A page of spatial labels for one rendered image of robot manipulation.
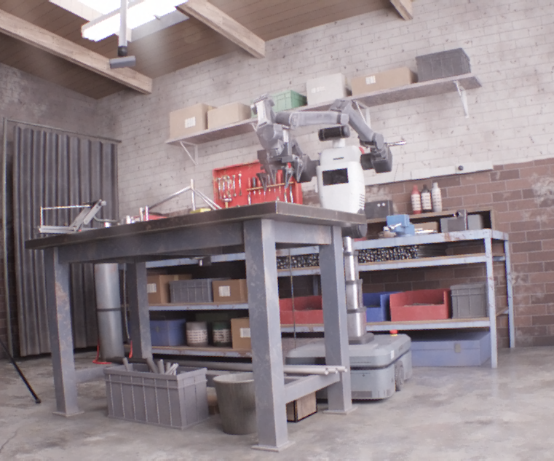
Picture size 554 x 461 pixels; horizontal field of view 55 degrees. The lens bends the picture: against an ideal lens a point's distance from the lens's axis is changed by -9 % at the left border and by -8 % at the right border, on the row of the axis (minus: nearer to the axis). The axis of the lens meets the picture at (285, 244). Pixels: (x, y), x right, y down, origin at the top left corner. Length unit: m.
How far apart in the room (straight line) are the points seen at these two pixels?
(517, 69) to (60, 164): 4.12
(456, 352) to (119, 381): 2.00
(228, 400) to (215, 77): 3.79
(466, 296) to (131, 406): 2.01
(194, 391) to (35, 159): 3.48
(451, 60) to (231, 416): 2.92
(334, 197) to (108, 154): 3.55
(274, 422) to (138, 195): 4.19
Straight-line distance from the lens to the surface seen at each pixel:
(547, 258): 4.16
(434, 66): 4.22
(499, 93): 4.36
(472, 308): 3.49
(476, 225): 4.05
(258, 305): 2.03
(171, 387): 2.47
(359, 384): 2.71
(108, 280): 4.79
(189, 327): 4.57
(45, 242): 2.83
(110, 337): 4.80
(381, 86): 4.32
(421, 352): 3.64
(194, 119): 5.20
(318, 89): 4.58
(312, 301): 4.36
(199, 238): 2.21
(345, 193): 2.94
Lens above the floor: 0.62
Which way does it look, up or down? 3 degrees up
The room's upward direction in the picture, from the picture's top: 4 degrees counter-clockwise
